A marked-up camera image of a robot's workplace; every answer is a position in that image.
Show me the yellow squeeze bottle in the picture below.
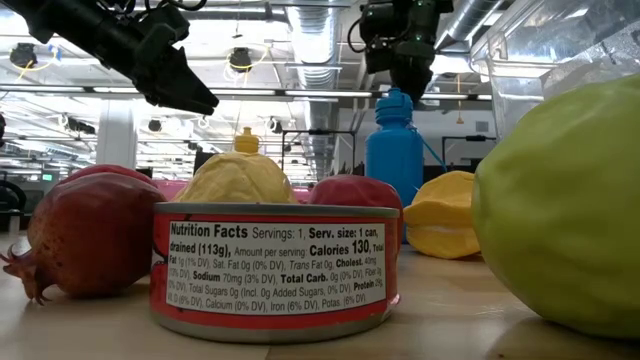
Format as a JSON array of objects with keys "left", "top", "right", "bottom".
[{"left": 233, "top": 126, "right": 261, "bottom": 155}]

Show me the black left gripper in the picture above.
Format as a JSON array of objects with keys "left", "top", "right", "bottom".
[{"left": 94, "top": 2, "right": 220, "bottom": 116}]

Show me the pink plastic tray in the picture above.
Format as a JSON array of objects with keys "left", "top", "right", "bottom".
[{"left": 151, "top": 178, "right": 315, "bottom": 205}]

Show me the clear plastic container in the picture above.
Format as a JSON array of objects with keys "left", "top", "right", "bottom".
[{"left": 469, "top": 0, "right": 640, "bottom": 144}]

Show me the white pillar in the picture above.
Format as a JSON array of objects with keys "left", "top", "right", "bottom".
[{"left": 96, "top": 99, "right": 139, "bottom": 169}]

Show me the green apple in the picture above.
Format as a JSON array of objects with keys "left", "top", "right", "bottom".
[{"left": 470, "top": 73, "right": 640, "bottom": 341}]

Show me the golden yellow fruit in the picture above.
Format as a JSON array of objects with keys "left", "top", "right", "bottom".
[{"left": 402, "top": 169, "right": 482, "bottom": 260}]

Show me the silver ventilation duct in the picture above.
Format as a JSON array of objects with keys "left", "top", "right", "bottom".
[
  {"left": 433, "top": 0, "right": 506, "bottom": 51},
  {"left": 285, "top": 0, "right": 342, "bottom": 181}
]

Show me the dark red pomegranate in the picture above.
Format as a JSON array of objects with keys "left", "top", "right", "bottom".
[{"left": 0, "top": 172, "right": 156, "bottom": 306}]

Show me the red-labelled tin can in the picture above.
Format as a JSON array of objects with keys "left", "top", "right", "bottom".
[{"left": 148, "top": 202, "right": 401, "bottom": 345}]

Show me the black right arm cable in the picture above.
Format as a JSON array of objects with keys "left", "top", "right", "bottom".
[{"left": 347, "top": 17, "right": 370, "bottom": 55}]

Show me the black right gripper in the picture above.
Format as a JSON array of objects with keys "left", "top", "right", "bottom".
[{"left": 358, "top": 0, "right": 455, "bottom": 105}]

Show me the black ceiling spotlight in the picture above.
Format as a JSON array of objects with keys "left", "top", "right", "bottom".
[
  {"left": 228, "top": 47, "right": 254, "bottom": 74},
  {"left": 8, "top": 42, "right": 39, "bottom": 69}
]

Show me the red round fruit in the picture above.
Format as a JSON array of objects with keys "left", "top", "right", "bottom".
[
  {"left": 57, "top": 163, "right": 157, "bottom": 190},
  {"left": 305, "top": 174, "right": 405, "bottom": 251}
]

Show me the blue squeeze bottle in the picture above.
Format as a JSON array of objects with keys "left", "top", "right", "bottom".
[{"left": 364, "top": 87, "right": 449, "bottom": 209}]

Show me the pale yellow lumpy fruit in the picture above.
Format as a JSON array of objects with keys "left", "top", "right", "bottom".
[{"left": 172, "top": 151, "right": 300, "bottom": 205}]

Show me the potted succulent plant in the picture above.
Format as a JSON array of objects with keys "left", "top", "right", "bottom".
[{"left": 330, "top": 159, "right": 367, "bottom": 177}]

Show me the black metal stand frame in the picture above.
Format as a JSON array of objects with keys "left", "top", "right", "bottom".
[
  {"left": 441, "top": 134, "right": 497, "bottom": 166},
  {"left": 280, "top": 128, "right": 357, "bottom": 176}
]

